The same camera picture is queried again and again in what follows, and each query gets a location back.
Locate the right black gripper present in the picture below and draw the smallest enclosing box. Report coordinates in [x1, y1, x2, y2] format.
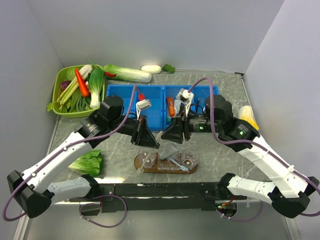
[161, 103, 222, 144]

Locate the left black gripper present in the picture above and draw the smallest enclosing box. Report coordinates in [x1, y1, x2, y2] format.
[109, 114, 160, 149]

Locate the clear plastic cup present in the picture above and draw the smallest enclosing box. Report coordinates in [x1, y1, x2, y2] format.
[180, 148, 199, 171]
[137, 148, 157, 169]

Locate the white red toothpaste tube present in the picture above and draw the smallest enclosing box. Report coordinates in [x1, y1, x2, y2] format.
[163, 144, 179, 159]

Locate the clear square organizer tray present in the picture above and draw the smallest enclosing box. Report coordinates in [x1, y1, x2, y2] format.
[157, 153, 181, 172]

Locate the grey toothbrush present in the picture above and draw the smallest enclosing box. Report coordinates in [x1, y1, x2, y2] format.
[136, 131, 163, 175]

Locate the white blue toothbrush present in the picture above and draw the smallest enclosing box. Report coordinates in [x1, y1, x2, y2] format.
[167, 156, 189, 173]

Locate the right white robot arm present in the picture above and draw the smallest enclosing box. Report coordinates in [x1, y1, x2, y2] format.
[161, 93, 319, 219]

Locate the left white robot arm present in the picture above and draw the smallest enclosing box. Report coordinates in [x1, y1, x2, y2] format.
[7, 95, 160, 218]

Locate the brown wooden oval tray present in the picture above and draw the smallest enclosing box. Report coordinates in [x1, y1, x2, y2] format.
[134, 152, 198, 175]

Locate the orange toothpaste tube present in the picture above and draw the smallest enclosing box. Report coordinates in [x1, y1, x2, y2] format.
[166, 97, 175, 118]

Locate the left blue storage bin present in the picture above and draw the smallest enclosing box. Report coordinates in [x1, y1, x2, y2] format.
[106, 84, 164, 131]

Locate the blue storage bin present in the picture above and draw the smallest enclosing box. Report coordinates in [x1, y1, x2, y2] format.
[163, 85, 210, 129]
[106, 84, 164, 131]

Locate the silver white printed tube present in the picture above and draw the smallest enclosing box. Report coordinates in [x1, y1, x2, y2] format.
[174, 99, 181, 114]

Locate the right blue storage bin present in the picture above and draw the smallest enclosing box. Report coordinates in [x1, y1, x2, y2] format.
[163, 85, 210, 129]

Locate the green lettuce head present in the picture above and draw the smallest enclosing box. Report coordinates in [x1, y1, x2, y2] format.
[68, 149, 104, 177]

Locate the white radish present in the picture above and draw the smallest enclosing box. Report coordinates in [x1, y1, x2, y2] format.
[141, 64, 176, 74]

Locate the green plastic basket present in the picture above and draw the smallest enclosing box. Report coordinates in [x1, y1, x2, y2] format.
[46, 64, 94, 118]

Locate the napa cabbage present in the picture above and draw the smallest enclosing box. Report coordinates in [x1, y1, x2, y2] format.
[103, 64, 152, 83]

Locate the yellow baby cabbage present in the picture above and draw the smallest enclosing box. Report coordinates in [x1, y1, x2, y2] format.
[238, 105, 259, 131]

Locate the red chili pepper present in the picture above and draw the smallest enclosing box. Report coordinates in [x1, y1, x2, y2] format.
[104, 71, 116, 78]

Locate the green bean bunch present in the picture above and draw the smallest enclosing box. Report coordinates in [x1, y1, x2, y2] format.
[58, 89, 91, 113]

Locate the bok choy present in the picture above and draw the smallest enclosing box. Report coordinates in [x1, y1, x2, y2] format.
[88, 67, 104, 109]

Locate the orange carrot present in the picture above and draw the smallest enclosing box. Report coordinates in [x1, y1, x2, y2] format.
[75, 68, 90, 97]

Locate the white green leek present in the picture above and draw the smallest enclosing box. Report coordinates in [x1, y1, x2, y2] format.
[56, 64, 93, 106]

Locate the purple onion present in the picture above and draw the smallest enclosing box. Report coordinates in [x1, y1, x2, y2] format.
[60, 80, 71, 90]

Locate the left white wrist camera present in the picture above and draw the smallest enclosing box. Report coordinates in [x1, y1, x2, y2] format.
[136, 93, 152, 120]

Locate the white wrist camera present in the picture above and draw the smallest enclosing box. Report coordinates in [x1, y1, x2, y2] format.
[136, 93, 152, 120]
[176, 88, 194, 116]

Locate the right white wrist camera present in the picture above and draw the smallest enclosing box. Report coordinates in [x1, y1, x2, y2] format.
[176, 88, 194, 116]

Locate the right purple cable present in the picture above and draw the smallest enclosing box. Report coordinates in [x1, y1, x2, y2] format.
[188, 76, 320, 217]

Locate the black base frame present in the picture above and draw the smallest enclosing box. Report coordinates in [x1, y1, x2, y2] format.
[68, 181, 248, 217]

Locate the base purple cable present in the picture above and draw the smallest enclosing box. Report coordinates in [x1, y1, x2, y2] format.
[78, 194, 128, 228]

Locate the aluminium rail frame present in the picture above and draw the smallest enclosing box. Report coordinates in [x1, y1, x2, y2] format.
[12, 199, 71, 240]

